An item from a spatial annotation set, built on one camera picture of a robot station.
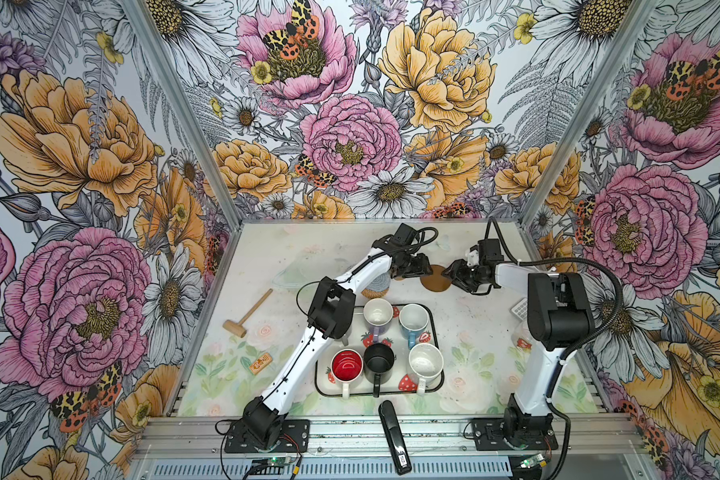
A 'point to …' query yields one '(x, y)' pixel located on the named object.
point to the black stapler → (394, 437)
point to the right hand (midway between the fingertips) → (446, 282)
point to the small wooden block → (259, 364)
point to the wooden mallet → (238, 328)
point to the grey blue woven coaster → (380, 282)
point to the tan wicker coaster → (373, 294)
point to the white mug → (425, 362)
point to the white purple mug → (377, 313)
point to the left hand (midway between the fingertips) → (426, 278)
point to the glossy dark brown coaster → (435, 281)
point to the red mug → (346, 366)
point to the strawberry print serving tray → (393, 334)
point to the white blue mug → (413, 319)
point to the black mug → (378, 361)
